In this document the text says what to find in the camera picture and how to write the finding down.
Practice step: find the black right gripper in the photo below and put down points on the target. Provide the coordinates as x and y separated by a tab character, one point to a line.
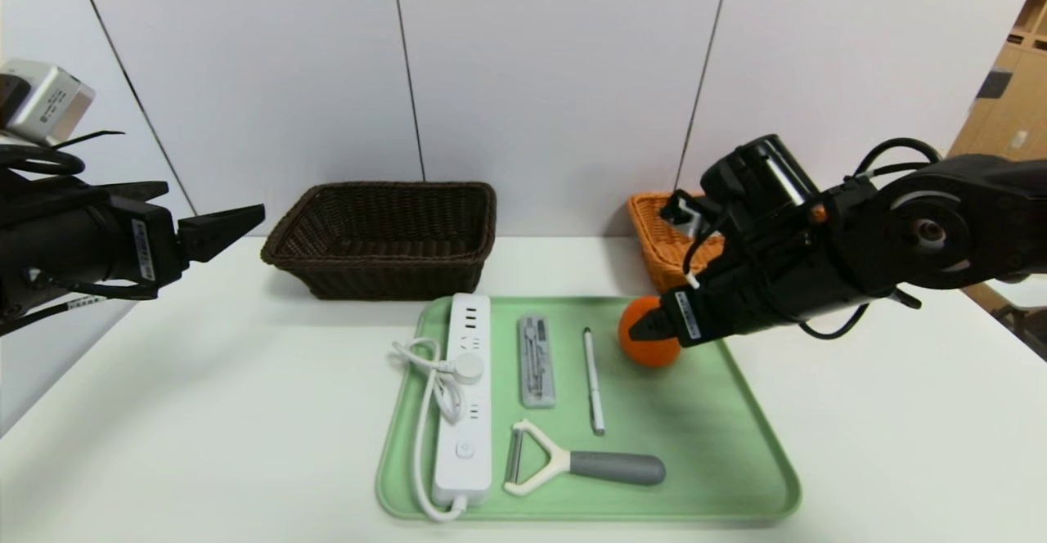
685	316

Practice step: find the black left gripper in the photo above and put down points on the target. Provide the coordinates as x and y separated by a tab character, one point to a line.
146	246

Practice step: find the orange fruit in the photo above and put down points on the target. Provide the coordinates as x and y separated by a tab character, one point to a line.
642	351

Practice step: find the white pen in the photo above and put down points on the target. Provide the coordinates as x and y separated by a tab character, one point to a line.
593	379

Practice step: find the grey clear compass case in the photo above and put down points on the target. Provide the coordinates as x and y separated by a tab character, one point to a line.
536	363

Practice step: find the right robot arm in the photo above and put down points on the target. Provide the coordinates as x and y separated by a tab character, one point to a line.
941	232

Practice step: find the orange wicker basket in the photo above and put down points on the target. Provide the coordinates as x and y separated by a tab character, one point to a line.
662	240

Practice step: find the dark brown wicker basket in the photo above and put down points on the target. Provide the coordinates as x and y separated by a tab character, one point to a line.
384	281

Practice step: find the light green plastic tray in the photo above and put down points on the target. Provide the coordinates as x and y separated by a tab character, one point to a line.
695	445

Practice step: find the white side table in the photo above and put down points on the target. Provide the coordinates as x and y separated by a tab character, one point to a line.
1026	293

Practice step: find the dark grey cabinet plate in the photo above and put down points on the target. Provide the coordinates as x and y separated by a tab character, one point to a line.
991	85

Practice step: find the light wooden cabinet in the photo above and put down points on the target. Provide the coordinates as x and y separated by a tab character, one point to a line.
1031	109

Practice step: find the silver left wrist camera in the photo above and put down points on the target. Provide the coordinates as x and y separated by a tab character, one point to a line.
49	105

